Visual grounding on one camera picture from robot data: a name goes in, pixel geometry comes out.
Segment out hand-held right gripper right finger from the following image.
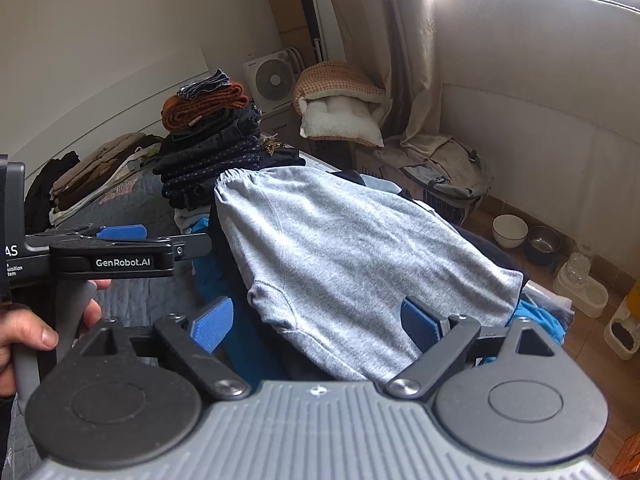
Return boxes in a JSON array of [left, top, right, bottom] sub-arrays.
[[384, 296, 569, 404]]

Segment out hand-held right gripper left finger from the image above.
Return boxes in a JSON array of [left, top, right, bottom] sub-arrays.
[[75, 296, 252, 402]]

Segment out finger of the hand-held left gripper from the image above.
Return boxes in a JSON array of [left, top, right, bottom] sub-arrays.
[[29, 224, 149, 247], [149, 232, 214, 264]]

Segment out light grey pants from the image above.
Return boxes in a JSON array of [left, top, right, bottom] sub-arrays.
[[213, 166, 525, 384]]

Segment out stack of folded brown clothes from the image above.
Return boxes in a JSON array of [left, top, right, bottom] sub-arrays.
[[48, 132, 167, 227]]

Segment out stack of folded black clothes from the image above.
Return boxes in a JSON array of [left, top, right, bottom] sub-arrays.
[[152, 100, 307, 212]]

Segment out person's left hand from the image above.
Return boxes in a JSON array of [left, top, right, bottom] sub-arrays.
[[0, 279, 114, 402]]

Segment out grey quilted bedspread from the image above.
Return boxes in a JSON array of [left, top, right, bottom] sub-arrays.
[[0, 160, 222, 480]]

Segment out black jacket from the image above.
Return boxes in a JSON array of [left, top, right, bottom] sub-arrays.
[[24, 150, 81, 235]]

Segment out black folded garment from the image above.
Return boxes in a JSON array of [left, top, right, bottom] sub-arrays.
[[210, 200, 532, 386]]

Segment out dark laundry basket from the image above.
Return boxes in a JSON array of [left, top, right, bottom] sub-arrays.
[[422, 180, 482, 227]]

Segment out white bowl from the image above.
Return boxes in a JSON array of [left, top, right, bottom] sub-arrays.
[[492, 213, 530, 250]]

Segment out white headboard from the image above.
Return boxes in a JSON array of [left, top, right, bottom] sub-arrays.
[[7, 47, 210, 182]]

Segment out orange folded garment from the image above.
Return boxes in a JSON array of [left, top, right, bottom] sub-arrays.
[[162, 82, 250, 132]]

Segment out steel bowl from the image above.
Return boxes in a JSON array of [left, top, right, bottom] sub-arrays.
[[523, 224, 562, 267]]

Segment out grey backpack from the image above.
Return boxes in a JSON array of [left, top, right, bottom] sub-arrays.
[[375, 132, 494, 207]]

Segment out white pet water dispenser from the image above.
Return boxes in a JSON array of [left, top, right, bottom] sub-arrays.
[[552, 249, 610, 319]]

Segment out small patterned dark cloth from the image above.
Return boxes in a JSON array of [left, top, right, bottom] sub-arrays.
[[178, 68, 232, 100]]

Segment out cardboard box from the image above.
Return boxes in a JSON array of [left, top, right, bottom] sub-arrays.
[[350, 140, 402, 182]]

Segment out white fan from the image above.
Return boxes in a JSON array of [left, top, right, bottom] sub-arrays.
[[243, 49, 304, 114]]

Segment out white cushion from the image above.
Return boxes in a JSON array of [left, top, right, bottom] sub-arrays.
[[298, 97, 386, 149]]

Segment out white pet feeder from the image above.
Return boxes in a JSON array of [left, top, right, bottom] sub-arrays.
[[602, 279, 640, 362]]

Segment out orange checked cushion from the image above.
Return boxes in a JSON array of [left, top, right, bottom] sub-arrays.
[[292, 59, 387, 112]]

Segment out beige curtain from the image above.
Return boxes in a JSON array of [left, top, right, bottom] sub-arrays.
[[320, 0, 444, 147]]

